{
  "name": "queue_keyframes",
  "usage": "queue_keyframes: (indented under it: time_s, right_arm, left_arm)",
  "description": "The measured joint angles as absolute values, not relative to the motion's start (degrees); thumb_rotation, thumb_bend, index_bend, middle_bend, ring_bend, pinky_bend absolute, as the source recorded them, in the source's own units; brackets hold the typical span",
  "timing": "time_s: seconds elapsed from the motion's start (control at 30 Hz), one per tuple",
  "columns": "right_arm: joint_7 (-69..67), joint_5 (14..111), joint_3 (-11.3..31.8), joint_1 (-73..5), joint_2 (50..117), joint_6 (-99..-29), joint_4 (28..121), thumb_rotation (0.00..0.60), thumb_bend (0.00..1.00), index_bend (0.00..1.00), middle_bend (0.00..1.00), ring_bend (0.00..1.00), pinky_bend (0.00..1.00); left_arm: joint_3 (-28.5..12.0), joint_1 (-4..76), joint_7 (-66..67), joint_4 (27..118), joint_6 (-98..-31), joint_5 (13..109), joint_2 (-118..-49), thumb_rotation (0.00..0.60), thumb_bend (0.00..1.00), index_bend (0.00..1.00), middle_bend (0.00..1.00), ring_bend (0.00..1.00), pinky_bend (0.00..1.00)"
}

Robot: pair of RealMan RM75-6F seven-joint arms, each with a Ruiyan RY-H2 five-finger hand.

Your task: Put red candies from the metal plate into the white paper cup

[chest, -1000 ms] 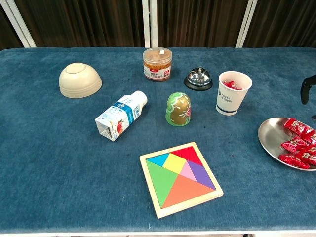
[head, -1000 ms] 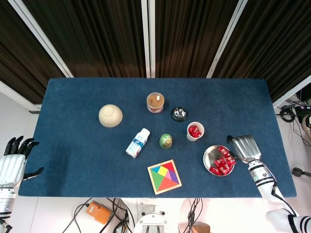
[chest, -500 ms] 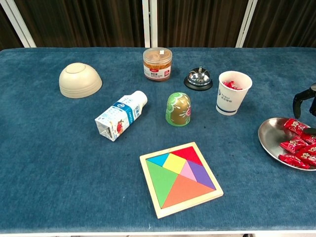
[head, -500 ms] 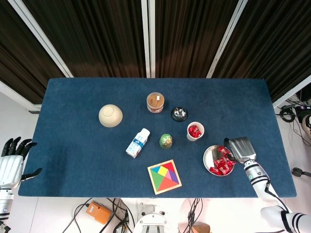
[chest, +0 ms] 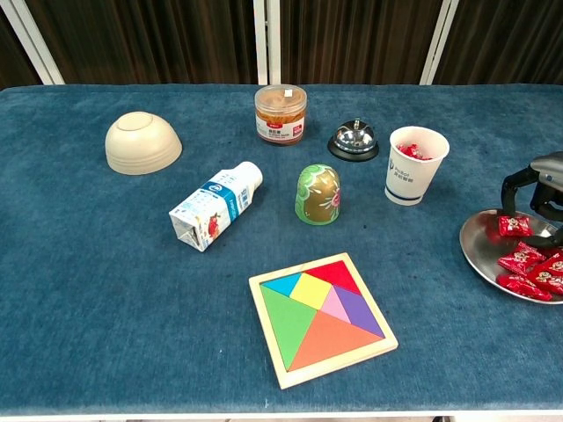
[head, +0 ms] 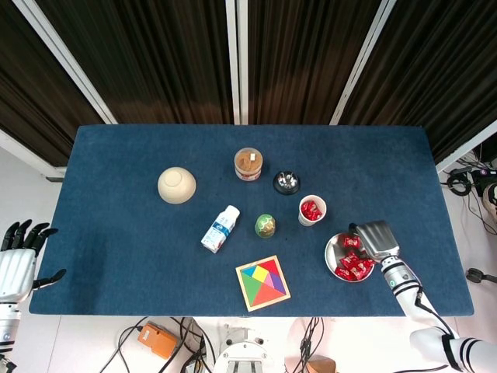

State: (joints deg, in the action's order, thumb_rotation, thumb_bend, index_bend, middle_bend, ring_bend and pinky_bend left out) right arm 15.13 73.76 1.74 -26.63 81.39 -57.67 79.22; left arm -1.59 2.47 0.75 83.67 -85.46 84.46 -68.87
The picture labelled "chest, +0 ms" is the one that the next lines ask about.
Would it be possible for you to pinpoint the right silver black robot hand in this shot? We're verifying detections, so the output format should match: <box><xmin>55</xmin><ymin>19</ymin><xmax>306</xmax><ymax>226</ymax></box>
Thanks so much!
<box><xmin>501</xmin><ymin>151</ymin><xmax>563</xmax><ymax>248</ymax></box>

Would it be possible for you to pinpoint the silver metal plate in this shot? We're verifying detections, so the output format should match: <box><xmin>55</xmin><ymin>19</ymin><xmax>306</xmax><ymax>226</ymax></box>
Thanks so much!
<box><xmin>459</xmin><ymin>209</ymin><xmax>563</xmax><ymax>304</ymax></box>

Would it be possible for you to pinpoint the white paper cup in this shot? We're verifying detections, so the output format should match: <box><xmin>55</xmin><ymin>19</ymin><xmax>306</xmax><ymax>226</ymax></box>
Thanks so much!
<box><xmin>384</xmin><ymin>126</ymin><xmax>450</xmax><ymax>207</ymax></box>

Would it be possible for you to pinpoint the dark brown curtain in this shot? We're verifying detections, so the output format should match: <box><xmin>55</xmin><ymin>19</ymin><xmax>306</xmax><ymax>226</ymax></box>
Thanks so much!
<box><xmin>24</xmin><ymin>0</ymin><xmax>259</xmax><ymax>85</ymax></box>
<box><xmin>280</xmin><ymin>0</ymin><xmax>444</xmax><ymax>85</ymax></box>
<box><xmin>433</xmin><ymin>0</ymin><xmax>563</xmax><ymax>85</ymax></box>
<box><xmin>0</xmin><ymin>8</ymin><xmax>44</xmax><ymax>91</ymax></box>

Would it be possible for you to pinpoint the silver service bell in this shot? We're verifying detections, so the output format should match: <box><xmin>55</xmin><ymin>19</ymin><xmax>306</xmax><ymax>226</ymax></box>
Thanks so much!
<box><xmin>327</xmin><ymin>117</ymin><xmax>380</xmax><ymax>163</ymax></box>

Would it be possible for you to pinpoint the green gold nesting doll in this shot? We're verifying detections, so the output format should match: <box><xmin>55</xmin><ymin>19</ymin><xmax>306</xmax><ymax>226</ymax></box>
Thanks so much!
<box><xmin>294</xmin><ymin>164</ymin><xmax>342</xmax><ymax>226</ymax></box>

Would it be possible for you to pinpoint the red tangram triangle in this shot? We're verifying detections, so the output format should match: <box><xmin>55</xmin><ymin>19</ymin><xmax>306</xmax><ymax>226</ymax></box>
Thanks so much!
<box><xmin>303</xmin><ymin>260</ymin><xmax>363</xmax><ymax>296</ymax></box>

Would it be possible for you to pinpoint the purple tangram parallelogram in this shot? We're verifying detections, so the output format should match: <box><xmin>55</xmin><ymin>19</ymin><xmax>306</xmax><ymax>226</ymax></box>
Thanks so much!
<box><xmin>333</xmin><ymin>285</ymin><xmax>387</xmax><ymax>339</ymax></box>

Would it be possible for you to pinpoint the pink tangram triangle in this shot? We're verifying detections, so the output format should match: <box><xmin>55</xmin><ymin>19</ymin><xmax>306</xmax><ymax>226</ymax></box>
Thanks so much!
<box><xmin>317</xmin><ymin>285</ymin><xmax>353</xmax><ymax>326</ymax></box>

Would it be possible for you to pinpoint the yellow tangram square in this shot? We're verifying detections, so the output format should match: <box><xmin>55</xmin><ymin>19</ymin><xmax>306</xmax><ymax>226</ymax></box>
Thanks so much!
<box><xmin>289</xmin><ymin>273</ymin><xmax>334</xmax><ymax>311</ymax></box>

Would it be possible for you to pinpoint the clear plastic snack jar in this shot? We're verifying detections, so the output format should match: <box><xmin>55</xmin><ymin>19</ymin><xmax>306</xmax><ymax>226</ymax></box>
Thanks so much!
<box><xmin>253</xmin><ymin>84</ymin><xmax>308</xmax><ymax>145</ymax></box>

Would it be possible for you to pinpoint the orange tangram triangle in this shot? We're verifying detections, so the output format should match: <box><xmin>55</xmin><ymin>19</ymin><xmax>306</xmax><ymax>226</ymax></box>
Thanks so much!
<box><xmin>288</xmin><ymin>309</ymin><xmax>387</xmax><ymax>372</ymax></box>

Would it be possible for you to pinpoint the wooden tangram tray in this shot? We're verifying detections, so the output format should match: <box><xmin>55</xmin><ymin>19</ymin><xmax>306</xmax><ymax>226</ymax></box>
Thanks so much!
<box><xmin>248</xmin><ymin>251</ymin><xmax>399</xmax><ymax>391</ymax></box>

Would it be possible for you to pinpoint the cyan tangram triangle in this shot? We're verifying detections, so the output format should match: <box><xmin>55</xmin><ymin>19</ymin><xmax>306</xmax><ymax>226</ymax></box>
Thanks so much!
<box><xmin>260</xmin><ymin>273</ymin><xmax>304</xmax><ymax>298</ymax></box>

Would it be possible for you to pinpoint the green tangram triangle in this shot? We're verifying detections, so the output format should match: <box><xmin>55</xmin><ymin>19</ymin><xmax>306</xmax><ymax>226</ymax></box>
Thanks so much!
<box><xmin>260</xmin><ymin>285</ymin><xmax>319</xmax><ymax>372</ymax></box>

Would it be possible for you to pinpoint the white blue milk carton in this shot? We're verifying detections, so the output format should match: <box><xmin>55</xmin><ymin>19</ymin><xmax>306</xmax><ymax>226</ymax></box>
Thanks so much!
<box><xmin>168</xmin><ymin>161</ymin><xmax>264</xmax><ymax>253</ymax></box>

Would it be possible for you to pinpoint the beige upturned bowl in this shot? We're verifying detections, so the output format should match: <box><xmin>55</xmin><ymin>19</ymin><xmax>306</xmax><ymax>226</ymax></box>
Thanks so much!
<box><xmin>104</xmin><ymin>111</ymin><xmax>184</xmax><ymax>177</ymax></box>

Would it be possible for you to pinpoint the blue velvet tablecloth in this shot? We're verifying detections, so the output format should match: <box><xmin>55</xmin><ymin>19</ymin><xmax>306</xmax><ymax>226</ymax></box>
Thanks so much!
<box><xmin>0</xmin><ymin>83</ymin><xmax>563</xmax><ymax>417</ymax></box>

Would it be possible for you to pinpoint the white frame post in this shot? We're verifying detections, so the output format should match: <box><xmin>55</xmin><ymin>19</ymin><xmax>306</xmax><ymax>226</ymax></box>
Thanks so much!
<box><xmin>420</xmin><ymin>0</ymin><xmax>461</xmax><ymax>85</ymax></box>
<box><xmin>0</xmin><ymin>0</ymin><xmax>66</xmax><ymax>85</ymax></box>
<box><xmin>252</xmin><ymin>0</ymin><xmax>269</xmax><ymax>85</ymax></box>
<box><xmin>267</xmin><ymin>0</ymin><xmax>282</xmax><ymax>85</ymax></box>

